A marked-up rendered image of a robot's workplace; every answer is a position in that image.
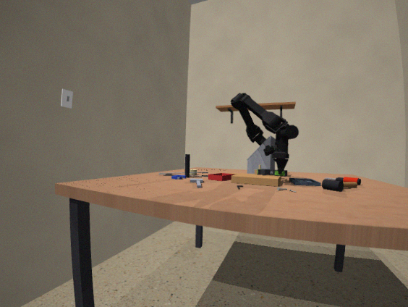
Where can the black cylinder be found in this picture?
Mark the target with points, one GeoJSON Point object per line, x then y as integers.
{"type": "Point", "coordinates": [187, 165]}

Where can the black rubber mallet with wooden handle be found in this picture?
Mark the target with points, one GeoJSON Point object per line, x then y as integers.
{"type": "Point", "coordinates": [337, 185]}

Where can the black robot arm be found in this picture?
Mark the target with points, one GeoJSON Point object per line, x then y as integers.
{"type": "Point", "coordinates": [272, 122]}

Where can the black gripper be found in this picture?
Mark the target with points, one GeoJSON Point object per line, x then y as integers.
{"type": "Point", "coordinates": [281, 154]}

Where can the red shallow tray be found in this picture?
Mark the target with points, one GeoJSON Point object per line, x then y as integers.
{"type": "Point", "coordinates": [220, 176]}

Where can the red-handled screwdriver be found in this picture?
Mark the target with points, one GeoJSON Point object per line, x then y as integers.
{"type": "Point", "coordinates": [347, 179]}

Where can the light brown wooden board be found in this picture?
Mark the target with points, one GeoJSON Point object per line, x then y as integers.
{"type": "Point", "coordinates": [254, 179]}

